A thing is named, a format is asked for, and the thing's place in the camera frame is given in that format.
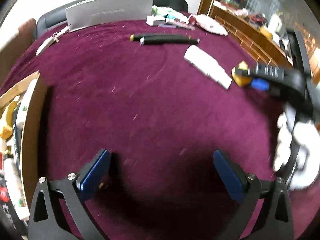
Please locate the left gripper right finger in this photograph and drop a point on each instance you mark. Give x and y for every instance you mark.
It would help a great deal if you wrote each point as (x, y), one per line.
(275, 220)

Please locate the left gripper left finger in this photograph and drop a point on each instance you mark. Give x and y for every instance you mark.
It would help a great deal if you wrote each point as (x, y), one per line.
(75, 189)

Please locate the yellow round jar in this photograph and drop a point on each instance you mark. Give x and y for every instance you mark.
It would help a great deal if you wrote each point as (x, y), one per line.
(241, 81)

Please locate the white power adapter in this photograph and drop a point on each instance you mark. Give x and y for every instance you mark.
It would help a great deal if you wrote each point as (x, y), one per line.
(207, 65)

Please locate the black crab snack packet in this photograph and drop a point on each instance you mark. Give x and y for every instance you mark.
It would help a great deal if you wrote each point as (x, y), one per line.
(9, 210)

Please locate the white gloved right hand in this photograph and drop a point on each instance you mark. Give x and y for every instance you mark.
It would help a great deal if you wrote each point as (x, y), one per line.
(297, 152)

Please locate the cardboard tray box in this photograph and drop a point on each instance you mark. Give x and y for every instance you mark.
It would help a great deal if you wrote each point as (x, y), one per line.
(19, 153)

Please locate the yellow snack pouch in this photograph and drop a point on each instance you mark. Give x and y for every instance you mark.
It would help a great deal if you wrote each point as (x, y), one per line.
(6, 119)

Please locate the pink white cloth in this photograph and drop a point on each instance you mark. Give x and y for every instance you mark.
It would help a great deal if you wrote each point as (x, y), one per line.
(208, 24)

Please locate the purple foil packet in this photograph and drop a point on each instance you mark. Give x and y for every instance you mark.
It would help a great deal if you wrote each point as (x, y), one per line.
(176, 24)

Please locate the maroon bed cover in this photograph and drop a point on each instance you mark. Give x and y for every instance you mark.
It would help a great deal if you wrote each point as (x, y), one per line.
(161, 118)

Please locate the black marker silver cap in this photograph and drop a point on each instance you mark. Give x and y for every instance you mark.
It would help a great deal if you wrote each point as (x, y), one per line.
(164, 40)

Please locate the green plastic bag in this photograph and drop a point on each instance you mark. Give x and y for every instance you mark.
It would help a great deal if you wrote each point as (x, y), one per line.
(170, 13)

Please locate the small white charger block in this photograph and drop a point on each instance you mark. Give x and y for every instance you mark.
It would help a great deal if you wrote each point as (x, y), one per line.
(155, 20)

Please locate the black marker yellow cap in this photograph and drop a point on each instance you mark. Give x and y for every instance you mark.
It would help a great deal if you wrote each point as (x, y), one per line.
(137, 37)

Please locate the grey rectangular box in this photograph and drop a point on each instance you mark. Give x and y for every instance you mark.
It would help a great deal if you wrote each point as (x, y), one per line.
(95, 12)

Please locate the white key fob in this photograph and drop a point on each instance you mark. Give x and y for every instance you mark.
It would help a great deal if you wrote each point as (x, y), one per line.
(51, 40)

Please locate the maroon armchair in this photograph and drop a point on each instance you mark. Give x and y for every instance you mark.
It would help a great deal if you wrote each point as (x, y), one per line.
(16, 46)

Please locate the black leather sofa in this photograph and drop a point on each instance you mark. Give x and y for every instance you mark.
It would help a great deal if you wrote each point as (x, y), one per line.
(57, 16)

